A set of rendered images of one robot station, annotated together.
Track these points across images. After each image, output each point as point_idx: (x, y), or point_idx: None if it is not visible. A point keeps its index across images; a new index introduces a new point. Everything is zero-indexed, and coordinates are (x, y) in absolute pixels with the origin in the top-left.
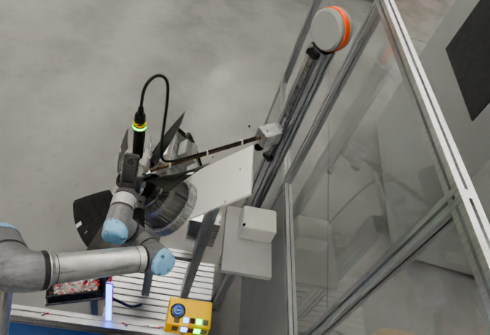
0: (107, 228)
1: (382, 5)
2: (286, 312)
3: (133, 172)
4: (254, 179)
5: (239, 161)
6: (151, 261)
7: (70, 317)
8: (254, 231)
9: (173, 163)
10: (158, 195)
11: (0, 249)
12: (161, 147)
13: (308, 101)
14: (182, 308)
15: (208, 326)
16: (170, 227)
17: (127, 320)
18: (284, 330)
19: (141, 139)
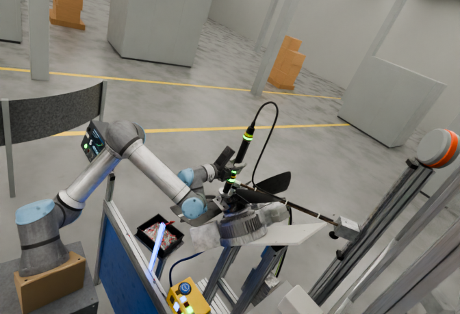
0: (183, 169)
1: None
2: None
3: (224, 159)
4: (320, 277)
5: (308, 227)
6: (185, 199)
7: (135, 249)
8: (292, 309)
9: (258, 190)
10: (237, 214)
11: (124, 120)
12: (254, 167)
13: (394, 212)
14: (188, 289)
15: None
16: (229, 239)
17: (158, 280)
18: None
19: (244, 147)
